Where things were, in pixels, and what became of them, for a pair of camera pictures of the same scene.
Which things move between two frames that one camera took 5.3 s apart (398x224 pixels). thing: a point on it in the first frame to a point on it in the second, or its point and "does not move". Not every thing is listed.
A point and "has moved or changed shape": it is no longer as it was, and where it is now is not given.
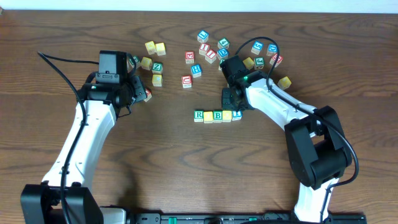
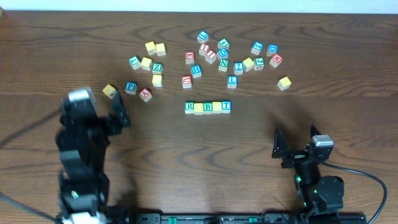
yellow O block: (226, 116) to (216, 107)
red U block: (186, 81) does not move
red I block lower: (211, 56) does not move
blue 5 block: (257, 46) does not move
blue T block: (237, 114) has moved or changed shape
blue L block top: (203, 36) does not move
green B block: (217, 116) to (208, 108)
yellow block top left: (150, 47) does not move
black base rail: (244, 218) does not move
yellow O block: (208, 117) to (198, 108)
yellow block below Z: (157, 80) does not move
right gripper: (226, 104) to (296, 156)
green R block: (198, 116) to (189, 107)
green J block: (259, 63) does not move
